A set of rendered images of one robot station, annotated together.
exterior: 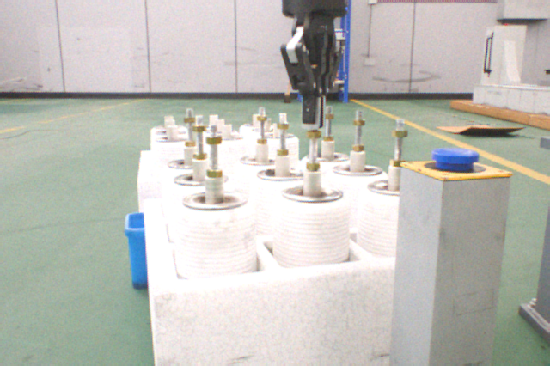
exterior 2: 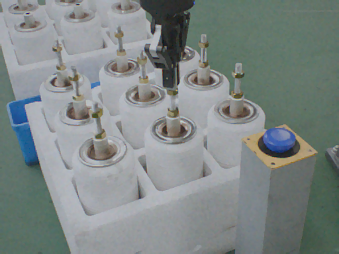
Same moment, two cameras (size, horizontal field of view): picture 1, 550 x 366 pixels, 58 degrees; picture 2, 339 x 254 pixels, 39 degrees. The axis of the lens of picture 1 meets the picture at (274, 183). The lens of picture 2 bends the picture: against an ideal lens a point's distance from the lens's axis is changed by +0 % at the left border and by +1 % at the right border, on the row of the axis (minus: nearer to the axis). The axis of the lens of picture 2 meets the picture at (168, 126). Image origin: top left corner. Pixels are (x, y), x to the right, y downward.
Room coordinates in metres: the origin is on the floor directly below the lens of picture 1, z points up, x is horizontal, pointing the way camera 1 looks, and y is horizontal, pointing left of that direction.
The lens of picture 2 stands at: (-0.02, 0.03, 0.70)
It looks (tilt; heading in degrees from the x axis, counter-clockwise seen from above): 36 degrees down; 353
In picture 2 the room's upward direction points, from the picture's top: 3 degrees counter-clockwise
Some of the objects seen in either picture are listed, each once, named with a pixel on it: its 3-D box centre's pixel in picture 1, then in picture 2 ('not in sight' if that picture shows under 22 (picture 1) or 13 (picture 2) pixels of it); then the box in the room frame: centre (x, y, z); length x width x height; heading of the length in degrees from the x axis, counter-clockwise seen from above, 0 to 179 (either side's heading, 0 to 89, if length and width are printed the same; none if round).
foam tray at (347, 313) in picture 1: (282, 278); (150, 164); (0.70, -0.01, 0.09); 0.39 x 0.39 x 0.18; 16
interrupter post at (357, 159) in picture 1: (357, 162); (203, 73); (0.73, -0.13, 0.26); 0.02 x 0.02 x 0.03
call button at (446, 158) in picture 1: (454, 161); (279, 141); (0.44, -0.16, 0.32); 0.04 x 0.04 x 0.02
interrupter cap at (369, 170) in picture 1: (357, 170); (203, 79); (0.73, -0.13, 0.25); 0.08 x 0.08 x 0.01
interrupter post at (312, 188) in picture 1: (312, 184); (173, 123); (0.59, -0.05, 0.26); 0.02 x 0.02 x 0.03
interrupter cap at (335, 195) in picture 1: (312, 194); (173, 129); (0.59, -0.05, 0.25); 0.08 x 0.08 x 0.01
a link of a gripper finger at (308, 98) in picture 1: (306, 101); (165, 74); (0.57, -0.04, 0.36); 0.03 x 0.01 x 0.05; 152
